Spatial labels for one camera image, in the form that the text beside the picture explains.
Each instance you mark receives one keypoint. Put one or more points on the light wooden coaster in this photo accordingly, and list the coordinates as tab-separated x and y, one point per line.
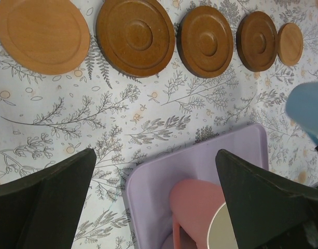
47	37
290	44

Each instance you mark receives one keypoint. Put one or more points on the light blue mug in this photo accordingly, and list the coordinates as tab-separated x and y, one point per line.
302	108

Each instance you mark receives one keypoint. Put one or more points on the dark brown saucer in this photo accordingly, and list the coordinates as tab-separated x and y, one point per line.
257	41
136	37
205	42

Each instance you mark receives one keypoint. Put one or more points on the dark brown right saucer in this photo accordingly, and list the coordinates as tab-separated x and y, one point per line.
257	41

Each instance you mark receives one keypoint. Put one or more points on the dark brown left saucer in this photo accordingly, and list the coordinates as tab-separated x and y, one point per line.
136	37

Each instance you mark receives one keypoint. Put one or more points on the lilac plastic tray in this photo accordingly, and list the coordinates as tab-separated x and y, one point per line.
149	185

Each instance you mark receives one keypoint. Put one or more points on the pink mug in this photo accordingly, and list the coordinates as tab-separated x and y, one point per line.
199	208

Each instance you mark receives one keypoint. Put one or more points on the dark brown middle saucer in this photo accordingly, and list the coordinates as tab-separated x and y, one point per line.
205	42

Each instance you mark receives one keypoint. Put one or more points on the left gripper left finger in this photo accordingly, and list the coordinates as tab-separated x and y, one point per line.
42	210

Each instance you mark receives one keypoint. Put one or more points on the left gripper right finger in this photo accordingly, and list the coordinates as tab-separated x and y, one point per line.
267	210

